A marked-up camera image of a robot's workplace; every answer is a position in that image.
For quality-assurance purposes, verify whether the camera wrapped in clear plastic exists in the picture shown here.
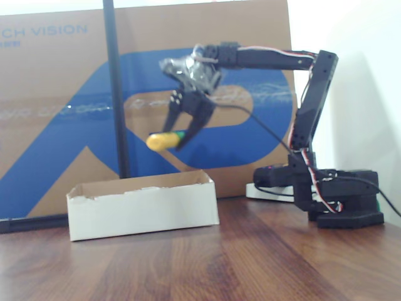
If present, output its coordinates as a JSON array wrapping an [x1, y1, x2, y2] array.
[[159, 43, 225, 95]]

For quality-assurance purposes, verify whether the large brown carton, blue print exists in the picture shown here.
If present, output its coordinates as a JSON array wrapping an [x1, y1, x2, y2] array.
[[0, 0, 297, 220]]

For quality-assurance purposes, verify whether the white cardboard box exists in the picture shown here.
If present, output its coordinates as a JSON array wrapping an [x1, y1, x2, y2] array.
[[65, 169, 221, 242]]

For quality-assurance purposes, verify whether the yellow bottle with green cap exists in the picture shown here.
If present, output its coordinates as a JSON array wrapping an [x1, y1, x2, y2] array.
[[145, 130, 186, 152]]

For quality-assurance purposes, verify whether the white power strip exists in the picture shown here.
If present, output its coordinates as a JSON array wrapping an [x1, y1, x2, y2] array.
[[246, 181, 297, 203]]

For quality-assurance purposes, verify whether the black base cable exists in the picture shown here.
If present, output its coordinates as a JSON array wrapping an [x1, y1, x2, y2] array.
[[341, 175, 401, 218]]

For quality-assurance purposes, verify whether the thin black camera cable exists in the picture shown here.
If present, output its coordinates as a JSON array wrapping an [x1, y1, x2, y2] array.
[[209, 102, 297, 156]]

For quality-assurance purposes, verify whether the black metal stand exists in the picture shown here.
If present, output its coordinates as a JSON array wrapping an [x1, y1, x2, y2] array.
[[0, 0, 132, 235]]

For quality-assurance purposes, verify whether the black power adapter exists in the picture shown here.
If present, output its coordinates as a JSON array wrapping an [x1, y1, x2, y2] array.
[[253, 165, 292, 189]]

